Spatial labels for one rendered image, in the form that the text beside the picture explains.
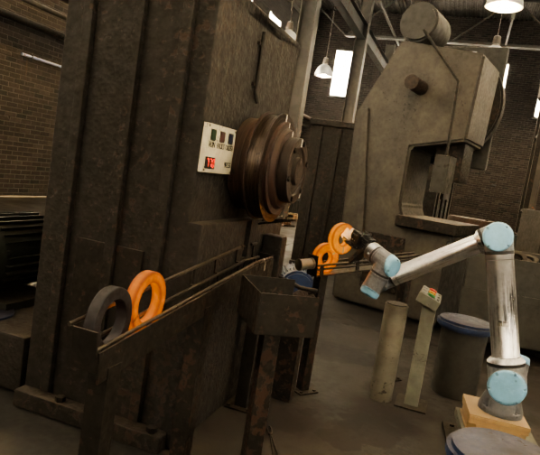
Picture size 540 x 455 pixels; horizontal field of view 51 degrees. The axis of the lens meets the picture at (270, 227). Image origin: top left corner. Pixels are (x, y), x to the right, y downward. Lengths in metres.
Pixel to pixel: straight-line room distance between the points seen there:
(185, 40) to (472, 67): 3.26
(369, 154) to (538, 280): 1.77
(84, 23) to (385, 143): 3.30
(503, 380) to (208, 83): 1.64
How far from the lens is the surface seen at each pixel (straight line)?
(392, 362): 3.06
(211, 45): 2.11
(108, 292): 1.50
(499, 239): 2.46
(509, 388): 2.54
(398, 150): 5.06
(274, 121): 2.33
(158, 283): 1.71
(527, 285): 4.44
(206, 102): 2.09
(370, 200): 5.12
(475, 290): 4.33
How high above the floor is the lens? 1.11
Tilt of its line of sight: 6 degrees down
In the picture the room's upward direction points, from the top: 9 degrees clockwise
